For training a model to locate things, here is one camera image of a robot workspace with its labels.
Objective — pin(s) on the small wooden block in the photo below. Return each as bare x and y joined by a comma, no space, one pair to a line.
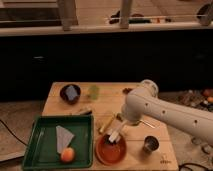
84,111

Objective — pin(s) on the yellow banana toy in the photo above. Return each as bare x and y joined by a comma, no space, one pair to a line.
106,124

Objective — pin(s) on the green cucumber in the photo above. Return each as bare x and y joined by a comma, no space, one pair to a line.
118,117

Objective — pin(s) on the green translucent cup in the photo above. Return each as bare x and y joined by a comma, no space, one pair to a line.
93,92

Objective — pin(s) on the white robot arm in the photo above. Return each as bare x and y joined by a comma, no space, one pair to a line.
143,100

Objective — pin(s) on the orange peach fruit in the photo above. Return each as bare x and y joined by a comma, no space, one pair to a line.
67,155

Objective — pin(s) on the red bowl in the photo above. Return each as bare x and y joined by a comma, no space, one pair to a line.
110,153

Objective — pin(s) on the brown grapes bunch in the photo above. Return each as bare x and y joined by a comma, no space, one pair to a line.
127,90

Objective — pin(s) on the dark metal cup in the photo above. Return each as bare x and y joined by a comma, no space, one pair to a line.
151,144

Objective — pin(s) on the dark brown bowl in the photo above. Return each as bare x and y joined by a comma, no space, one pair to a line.
64,96

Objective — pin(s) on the green plastic tray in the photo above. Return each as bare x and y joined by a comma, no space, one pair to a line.
51,135

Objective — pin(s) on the white dish brush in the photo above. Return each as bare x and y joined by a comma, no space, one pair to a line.
107,141

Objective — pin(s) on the grey folded cloth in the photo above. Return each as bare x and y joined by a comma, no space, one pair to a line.
63,137

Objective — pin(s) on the blue sponge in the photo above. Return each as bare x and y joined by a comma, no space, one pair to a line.
71,93

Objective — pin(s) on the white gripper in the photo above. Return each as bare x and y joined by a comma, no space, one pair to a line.
114,133

